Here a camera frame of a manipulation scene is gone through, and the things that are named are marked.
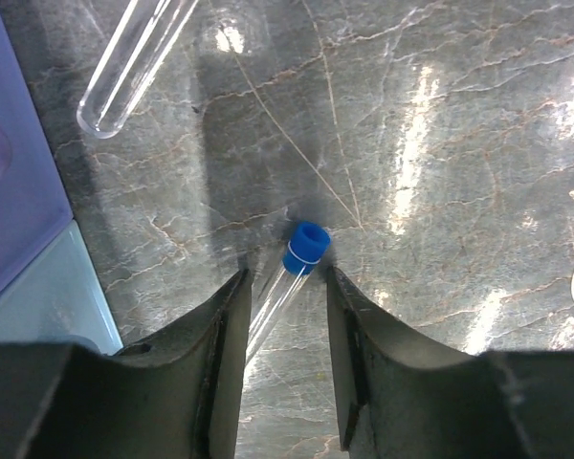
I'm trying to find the blue compartment organizer box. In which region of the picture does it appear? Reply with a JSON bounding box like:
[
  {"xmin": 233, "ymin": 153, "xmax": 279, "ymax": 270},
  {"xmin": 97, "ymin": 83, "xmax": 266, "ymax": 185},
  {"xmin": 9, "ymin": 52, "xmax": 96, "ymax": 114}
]
[{"xmin": 0, "ymin": 16, "xmax": 122, "ymax": 355}]

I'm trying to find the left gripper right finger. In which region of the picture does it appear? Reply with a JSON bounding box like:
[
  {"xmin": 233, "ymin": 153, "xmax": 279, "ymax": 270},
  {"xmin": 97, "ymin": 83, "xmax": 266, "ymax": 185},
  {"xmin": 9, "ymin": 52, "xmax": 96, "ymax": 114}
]
[{"xmin": 325, "ymin": 265, "xmax": 489, "ymax": 459}]

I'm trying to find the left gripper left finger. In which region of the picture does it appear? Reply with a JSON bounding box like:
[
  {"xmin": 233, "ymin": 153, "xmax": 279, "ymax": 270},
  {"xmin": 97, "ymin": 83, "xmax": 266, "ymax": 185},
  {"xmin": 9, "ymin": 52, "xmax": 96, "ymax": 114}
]
[{"xmin": 114, "ymin": 268, "xmax": 254, "ymax": 459}]

